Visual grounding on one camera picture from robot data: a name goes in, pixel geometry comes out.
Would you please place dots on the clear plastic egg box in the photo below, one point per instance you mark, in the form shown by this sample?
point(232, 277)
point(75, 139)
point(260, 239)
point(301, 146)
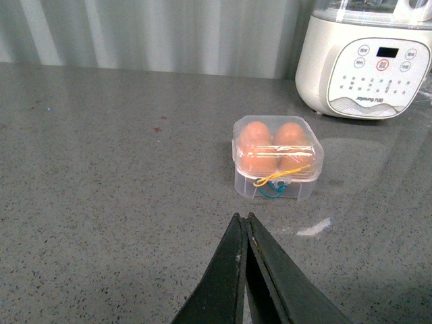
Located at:
point(299, 185)

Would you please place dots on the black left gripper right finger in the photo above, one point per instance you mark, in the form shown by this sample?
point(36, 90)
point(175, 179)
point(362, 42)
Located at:
point(278, 291)

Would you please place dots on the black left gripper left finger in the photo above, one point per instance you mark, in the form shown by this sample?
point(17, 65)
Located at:
point(219, 296)

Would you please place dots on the white Joyoung blender appliance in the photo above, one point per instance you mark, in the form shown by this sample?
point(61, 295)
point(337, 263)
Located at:
point(364, 59)

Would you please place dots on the brown egg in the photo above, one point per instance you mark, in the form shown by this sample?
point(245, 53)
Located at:
point(290, 133)
point(296, 157)
point(259, 159)
point(255, 132)

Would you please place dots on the blue rubber band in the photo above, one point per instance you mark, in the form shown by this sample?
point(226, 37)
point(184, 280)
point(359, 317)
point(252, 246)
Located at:
point(270, 190)

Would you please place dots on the yellow rubber band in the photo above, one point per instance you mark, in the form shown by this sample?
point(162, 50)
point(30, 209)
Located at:
point(259, 182)

